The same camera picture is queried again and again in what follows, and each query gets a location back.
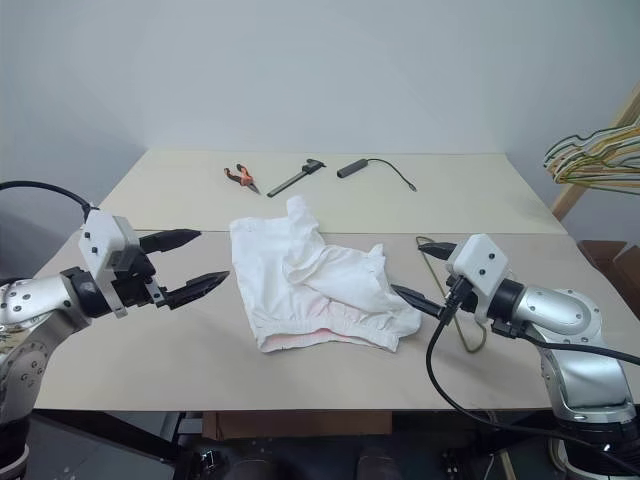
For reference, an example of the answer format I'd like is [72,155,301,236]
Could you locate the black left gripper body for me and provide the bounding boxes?
[110,243,170,310]

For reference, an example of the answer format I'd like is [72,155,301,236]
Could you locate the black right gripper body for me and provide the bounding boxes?
[444,272,477,315]

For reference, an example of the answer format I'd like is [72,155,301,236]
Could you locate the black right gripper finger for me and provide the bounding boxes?
[390,283,450,322]
[418,241,457,261]

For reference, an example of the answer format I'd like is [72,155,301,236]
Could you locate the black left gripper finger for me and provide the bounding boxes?
[164,270,232,309]
[138,228,203,254]

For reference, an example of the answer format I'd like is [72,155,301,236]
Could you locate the olive wire hanger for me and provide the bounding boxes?
[415,235,489,354]

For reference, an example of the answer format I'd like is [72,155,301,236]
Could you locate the white shorts garment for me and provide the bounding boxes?
[228,195,422,355]

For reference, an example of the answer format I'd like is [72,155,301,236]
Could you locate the black caliper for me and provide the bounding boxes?
[266,157,327,198]

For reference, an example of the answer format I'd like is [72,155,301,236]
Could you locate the wooden clothes rack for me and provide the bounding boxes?
[551,82,640,221]

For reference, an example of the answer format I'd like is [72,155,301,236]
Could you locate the open brown cardboard box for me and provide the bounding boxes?
[577,239,640,321]

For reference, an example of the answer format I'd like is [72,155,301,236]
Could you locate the flat brown cardboard box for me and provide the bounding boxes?
[202,410,393,442]

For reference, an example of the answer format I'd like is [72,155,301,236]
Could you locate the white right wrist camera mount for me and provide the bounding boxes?
[445,233,511,322]

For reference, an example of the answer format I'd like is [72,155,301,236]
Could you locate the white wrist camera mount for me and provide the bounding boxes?
[445,233,511,322]
[78,209,140,319]

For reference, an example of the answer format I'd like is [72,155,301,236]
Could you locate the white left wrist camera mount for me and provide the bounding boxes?
[78,209,140,319]

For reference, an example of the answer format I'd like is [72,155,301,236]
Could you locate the orange handled pliers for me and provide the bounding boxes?
[223,163,261,195]

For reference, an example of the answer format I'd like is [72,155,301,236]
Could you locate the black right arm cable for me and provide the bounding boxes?
[492,322,640,365]

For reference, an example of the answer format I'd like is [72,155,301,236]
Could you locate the black adapter with cable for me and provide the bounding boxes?
[335,157,418,192]

